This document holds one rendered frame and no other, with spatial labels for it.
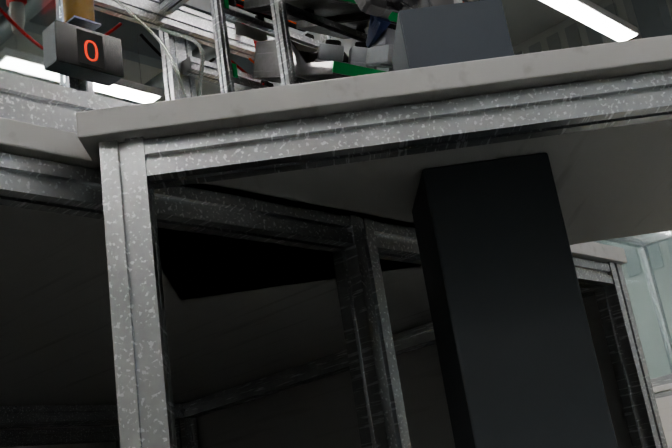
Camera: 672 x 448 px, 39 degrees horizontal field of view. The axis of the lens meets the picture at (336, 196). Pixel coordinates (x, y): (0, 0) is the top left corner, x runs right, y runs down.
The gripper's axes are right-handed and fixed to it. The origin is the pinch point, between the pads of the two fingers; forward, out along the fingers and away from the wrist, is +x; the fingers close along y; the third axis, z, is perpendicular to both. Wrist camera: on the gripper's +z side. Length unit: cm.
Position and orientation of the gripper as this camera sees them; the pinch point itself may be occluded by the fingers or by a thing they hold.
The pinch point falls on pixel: (387, 33)
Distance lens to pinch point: 170.2
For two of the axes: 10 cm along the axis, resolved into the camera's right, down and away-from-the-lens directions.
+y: -8.1, -1.2, -5.7
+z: -3.5, -6.8, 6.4
